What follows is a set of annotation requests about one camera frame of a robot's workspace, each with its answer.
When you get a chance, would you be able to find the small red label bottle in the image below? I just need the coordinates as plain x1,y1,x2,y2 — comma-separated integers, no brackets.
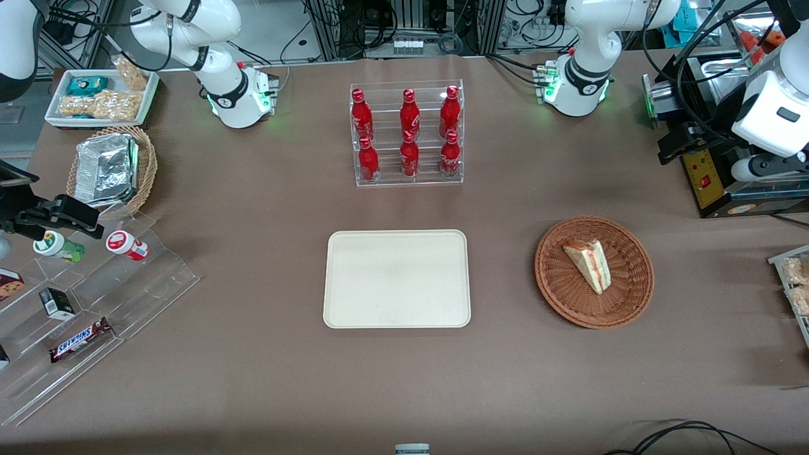
106,230,150,262

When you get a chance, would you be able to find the snickers chocolate bar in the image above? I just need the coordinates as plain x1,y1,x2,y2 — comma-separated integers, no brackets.
49,317,114,364

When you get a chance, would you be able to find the red cola bottle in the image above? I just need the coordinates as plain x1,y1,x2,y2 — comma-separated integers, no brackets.
400,131,421,178
439,85,461,137
358,136,380,183
351,88,375,142
441,130,461,177
399,88,422,137

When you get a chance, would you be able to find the teal box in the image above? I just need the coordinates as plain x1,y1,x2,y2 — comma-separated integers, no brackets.
670,0,722,46

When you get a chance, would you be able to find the white wire rack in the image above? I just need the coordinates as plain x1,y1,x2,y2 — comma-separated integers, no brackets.
768,245,809,349

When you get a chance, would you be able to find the small green label bottle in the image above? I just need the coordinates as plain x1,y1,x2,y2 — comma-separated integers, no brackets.
33,231,86,265

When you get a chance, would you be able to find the black floor cable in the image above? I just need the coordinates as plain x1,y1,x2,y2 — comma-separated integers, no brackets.
604,420,782,455

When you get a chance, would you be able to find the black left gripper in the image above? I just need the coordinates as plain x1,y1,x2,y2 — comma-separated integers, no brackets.
657,119,745,167

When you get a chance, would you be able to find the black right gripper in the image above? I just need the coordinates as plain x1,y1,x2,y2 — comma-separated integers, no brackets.
0,189,106,240

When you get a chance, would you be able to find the cream plastic tray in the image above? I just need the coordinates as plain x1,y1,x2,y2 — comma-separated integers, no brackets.
322,229,472,329

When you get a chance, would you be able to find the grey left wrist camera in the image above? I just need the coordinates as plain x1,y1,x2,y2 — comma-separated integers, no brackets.
731,154,809,185

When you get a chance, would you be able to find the small clear peanut snack bag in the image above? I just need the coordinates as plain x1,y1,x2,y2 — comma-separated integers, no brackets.
113,56,150,92

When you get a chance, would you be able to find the white rectangular snack tray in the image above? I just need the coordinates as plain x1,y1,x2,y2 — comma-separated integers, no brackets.
44,68,161,130

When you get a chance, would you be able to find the teal snack packet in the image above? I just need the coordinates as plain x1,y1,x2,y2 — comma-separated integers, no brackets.
66,76,110,97

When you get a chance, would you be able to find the round brown wicker basket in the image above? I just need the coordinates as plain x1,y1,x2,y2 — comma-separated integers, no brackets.
534,215,655,330

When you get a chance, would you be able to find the brown cookie box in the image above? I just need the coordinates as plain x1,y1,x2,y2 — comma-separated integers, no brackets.
0,268,27,303

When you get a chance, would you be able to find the clear acrylic stepped stand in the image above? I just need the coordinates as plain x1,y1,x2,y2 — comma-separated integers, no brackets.
0,212,202,428

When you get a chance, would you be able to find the large clear peanut snack bag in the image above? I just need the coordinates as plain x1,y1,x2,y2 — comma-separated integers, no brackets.
59,90,143,121

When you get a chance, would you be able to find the small black carton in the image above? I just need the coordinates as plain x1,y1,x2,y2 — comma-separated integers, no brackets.
39,288,77,321

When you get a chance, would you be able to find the silver foil packet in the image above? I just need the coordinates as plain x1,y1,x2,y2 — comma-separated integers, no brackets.
74,133,140,209

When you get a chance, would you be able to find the black food warmer case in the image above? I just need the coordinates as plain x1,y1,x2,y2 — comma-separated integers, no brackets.
642,28,809,220

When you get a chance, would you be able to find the clear acrylic bottle rack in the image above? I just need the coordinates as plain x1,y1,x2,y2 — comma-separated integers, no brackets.
350,79,465,188

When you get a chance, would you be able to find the triangular sandwich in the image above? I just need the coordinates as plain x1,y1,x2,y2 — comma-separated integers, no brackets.
563,239,612,296

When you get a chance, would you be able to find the oval tan wicker basket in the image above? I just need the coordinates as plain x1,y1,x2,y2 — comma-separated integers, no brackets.
66,125,159,219

